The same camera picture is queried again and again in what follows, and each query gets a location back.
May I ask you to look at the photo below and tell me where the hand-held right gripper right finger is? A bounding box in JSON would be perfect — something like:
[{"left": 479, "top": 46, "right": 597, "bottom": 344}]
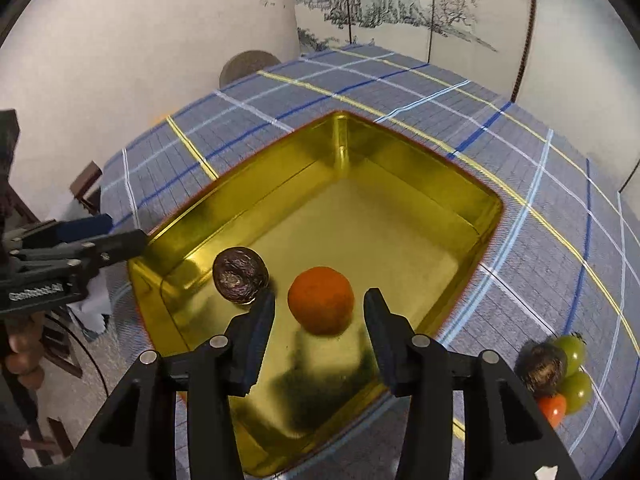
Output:
[{"left": 362, "top": 287, "right": 583, "bottom": 480}]

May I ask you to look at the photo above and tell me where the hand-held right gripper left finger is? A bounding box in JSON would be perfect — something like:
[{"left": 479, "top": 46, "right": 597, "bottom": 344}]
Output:
[{"left": 60, "top": 290, "right": 278, "bottom": 480}]

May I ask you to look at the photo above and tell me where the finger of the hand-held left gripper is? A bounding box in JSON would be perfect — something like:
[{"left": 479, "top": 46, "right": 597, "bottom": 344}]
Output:
[
  {"left": 0, "top": 212, "right": 115, "bottom": 261},
  {"left": 15, "top": 229, "right": 150, "bottom": 281}
]

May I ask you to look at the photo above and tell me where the orange tangerine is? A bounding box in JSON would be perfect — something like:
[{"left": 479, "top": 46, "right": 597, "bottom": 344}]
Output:
[{"left": 287, "top": 266, "right": 356, "bottom": 336}]

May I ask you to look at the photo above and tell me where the gold tin box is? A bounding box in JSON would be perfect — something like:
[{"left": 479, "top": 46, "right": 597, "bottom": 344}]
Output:
[{"left": 127, "top": 110, "right": 505, "bottom": 478}]

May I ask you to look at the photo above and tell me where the orange tomato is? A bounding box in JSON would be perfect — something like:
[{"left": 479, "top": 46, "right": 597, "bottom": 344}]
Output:
[{"left": 537, "top": 392, "right": 568, "bottom": 430}]

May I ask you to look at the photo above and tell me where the person's left hand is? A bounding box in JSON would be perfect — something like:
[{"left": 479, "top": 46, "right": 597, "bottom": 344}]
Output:
[{"left": 5, "top": 317, "right": 48, "bottom": 392}]

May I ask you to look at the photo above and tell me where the brown wooden chair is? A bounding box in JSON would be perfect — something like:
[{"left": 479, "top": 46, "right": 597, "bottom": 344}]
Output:
[{"left": 70, "top": 160, "right": 103, "bottom": 213}]

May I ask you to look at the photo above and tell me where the white blue cloth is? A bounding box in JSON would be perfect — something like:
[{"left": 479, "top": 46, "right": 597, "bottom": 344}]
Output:
[{"left": 67, "top": 280, "right": 113, "bottom": 341}]

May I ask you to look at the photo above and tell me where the green tomato with stem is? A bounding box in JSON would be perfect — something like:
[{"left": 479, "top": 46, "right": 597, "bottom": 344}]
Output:
[{"left": 550, "top": 332, "right": 588, "bottom": 378}]

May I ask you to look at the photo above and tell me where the round wooden stool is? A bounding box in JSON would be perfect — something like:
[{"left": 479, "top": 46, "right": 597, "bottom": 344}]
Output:
[{"left": 219, "top": 50, "right": 281, "bottom": 86}]

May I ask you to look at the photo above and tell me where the blue plaid tablecloth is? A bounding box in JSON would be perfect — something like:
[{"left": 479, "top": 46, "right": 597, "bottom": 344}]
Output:
[{"left": 100, "top": 42, "right": 640, "bottom": 480}]

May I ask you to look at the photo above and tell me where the landscape painted folding screen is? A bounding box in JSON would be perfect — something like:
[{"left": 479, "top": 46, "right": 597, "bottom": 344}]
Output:
[{"left": 287, "top": 0, "right": 640, "bottom": 196}]

